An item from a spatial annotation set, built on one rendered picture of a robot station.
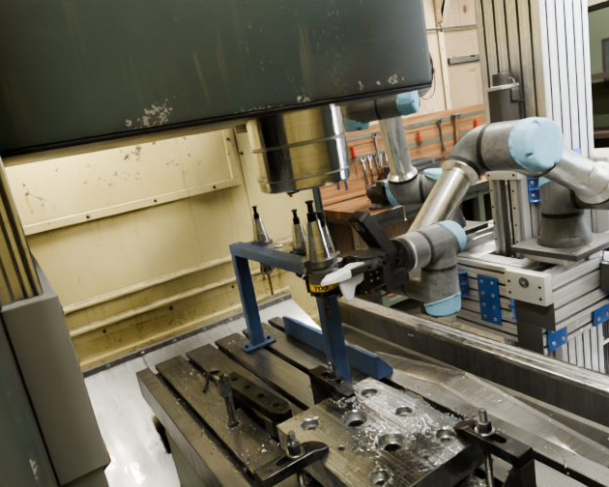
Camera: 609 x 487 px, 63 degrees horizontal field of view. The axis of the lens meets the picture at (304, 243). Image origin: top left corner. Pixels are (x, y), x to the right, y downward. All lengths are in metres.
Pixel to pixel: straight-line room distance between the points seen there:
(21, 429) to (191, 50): 0.45
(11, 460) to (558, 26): 1.82
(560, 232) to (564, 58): 0.60
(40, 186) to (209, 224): 0.56
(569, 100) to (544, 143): 0.73
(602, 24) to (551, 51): 3.89
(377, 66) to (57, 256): 1.25
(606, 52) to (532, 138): 4.55
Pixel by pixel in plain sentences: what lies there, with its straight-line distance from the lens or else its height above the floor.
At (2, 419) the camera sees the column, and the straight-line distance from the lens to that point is 0.41.
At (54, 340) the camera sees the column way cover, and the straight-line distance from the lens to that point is 0.51.
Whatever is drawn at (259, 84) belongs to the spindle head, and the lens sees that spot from 0.69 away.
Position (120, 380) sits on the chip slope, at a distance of 1.81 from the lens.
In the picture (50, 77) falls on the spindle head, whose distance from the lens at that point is 0.61.
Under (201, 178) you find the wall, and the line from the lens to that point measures 1.84.
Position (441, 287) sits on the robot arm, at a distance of 1.06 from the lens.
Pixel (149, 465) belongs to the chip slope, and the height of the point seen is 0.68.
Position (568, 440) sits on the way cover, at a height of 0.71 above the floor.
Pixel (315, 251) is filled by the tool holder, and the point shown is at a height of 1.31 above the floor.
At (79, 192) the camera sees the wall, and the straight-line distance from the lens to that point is 1.74.
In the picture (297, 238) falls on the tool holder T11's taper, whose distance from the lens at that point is 1.23.
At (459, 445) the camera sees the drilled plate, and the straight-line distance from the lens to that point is 0.89.
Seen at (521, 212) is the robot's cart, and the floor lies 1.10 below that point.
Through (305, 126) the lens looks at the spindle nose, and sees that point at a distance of 0.77.
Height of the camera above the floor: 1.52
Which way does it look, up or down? 13 degrees down
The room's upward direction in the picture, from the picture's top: 11 degrees counter-clockwise
